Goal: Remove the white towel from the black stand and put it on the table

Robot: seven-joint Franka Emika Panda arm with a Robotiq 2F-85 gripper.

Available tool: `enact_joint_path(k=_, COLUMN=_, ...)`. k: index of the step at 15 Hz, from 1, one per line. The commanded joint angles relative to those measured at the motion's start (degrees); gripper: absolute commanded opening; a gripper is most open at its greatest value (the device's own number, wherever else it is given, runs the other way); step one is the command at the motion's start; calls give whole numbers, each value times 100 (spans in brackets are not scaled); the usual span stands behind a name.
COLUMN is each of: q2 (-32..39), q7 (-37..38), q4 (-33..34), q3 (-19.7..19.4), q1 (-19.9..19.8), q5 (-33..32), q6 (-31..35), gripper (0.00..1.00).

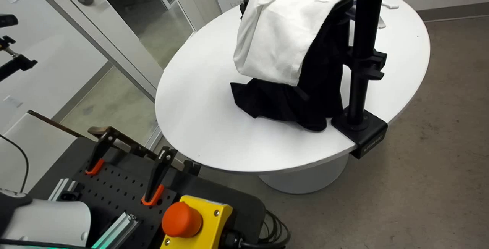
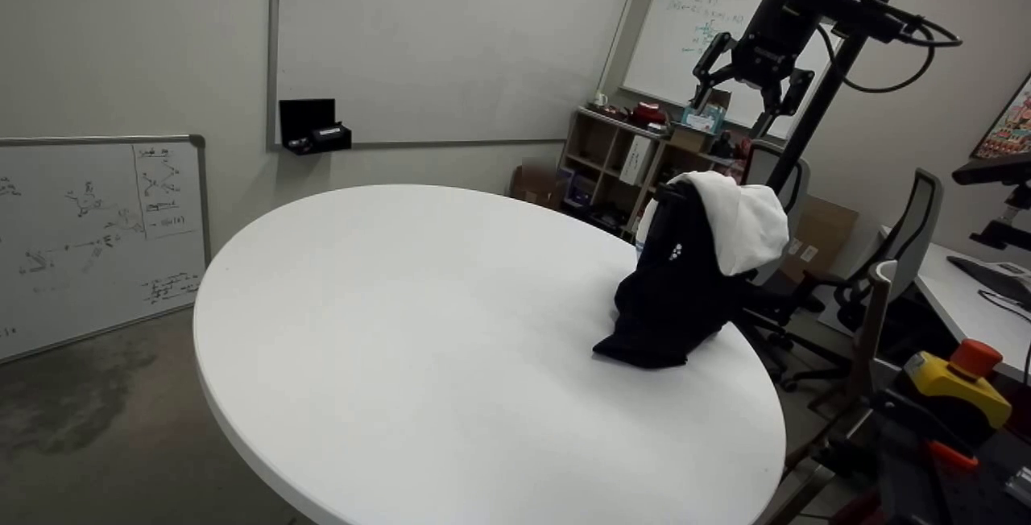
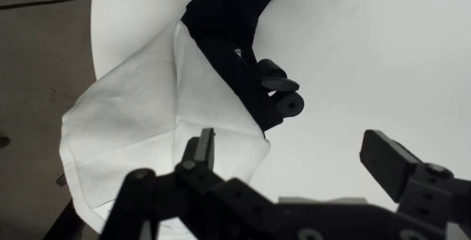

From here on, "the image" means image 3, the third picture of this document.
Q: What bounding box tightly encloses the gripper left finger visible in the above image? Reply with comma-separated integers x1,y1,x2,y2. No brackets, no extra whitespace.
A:
99,128,295,240

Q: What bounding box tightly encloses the black stand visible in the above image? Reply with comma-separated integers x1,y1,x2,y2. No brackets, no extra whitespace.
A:
180,0,305,133

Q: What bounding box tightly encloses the black cable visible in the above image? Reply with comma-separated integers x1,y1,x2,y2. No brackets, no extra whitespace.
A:
0,0,92,11

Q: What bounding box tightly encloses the white towel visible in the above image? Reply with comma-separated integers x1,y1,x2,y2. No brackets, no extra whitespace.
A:
59,21,271,240

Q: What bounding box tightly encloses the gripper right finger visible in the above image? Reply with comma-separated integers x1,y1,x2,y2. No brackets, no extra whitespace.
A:
360,130,471,240

